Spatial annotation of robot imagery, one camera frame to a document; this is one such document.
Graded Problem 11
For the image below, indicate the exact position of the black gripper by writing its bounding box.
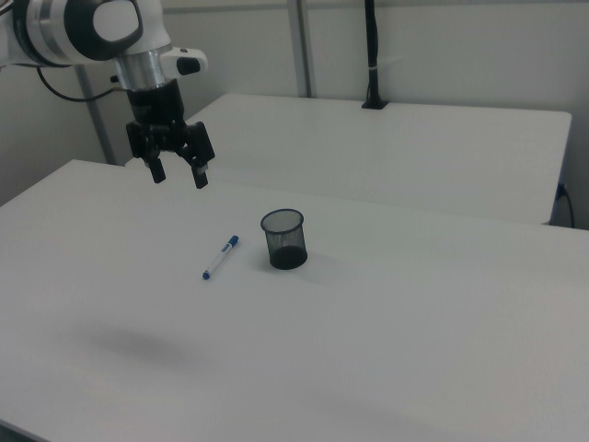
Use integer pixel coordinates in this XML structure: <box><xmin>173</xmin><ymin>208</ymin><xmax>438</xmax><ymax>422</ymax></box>
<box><xmin>125</xmin><ymin>79</ymin><xmax>217</xmax><ymax>191</ymax></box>

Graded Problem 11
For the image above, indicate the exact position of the blue capped white marker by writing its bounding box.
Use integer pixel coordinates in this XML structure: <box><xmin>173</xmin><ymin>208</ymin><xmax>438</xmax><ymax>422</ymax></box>
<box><xmin>201</xmin><ymin>235</ymin><xmax>240</xmax><ymax>281</ymax></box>

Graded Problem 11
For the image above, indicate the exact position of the black mesh pen cup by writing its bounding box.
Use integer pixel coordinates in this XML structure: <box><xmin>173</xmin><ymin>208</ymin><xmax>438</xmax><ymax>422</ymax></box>
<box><xmin>260</xmin><ymin>208</ymin><xmax>308</xmax><ymax>271</ymax></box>

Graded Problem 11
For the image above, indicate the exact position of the white side table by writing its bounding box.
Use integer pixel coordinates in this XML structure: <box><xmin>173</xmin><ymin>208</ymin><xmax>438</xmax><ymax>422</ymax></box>
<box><xmin>183</xmin><ymin>93</ymin><xmax>573</xmax><ymax>227</ymax></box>

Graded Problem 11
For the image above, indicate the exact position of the aluminium frame post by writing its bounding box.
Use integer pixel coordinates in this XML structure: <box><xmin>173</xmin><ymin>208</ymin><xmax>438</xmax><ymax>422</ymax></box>
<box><xmin>287</xmin><ymin>0</ymin><xmax>318</xmax><ymax>99</ymax></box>
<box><xmin>75</xmin><ymin>64</ymin><xmax>117</xmax><ymax>166</ymax></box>

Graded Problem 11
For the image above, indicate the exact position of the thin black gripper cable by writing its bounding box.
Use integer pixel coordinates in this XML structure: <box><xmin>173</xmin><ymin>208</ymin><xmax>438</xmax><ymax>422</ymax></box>
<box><xmin>36</xmin><ymin>66</ymin><xmax>130</xmax><ymax>102</ymax></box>

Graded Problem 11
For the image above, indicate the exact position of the black clamp-on mount pole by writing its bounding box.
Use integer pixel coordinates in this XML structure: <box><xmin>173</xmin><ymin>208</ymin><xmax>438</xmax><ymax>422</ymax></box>
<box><xmin>361</xmin><ymin>0</ymin><xmax>389</xmax><ymax>111</ymax></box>

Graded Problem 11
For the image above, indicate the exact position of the black power cable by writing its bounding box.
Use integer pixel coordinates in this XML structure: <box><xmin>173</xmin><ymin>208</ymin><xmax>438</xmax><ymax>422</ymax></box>
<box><xmin>555</xmin><ymin>182</ymin><xmax>577</xmax><ymax>229</ymax></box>

